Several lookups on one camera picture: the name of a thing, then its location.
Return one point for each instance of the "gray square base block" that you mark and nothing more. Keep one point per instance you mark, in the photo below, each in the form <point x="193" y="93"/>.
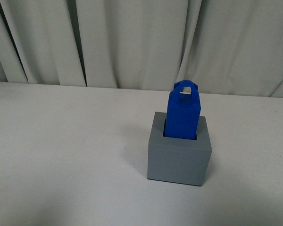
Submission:
<point x="176" y="160"/>

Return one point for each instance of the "blue plastic part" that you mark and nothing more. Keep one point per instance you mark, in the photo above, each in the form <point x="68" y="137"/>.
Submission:
<point x="183" y="111"/>

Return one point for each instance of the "white pleated curtain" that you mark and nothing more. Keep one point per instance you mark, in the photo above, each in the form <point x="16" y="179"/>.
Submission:
<point x="225" y="46"/>

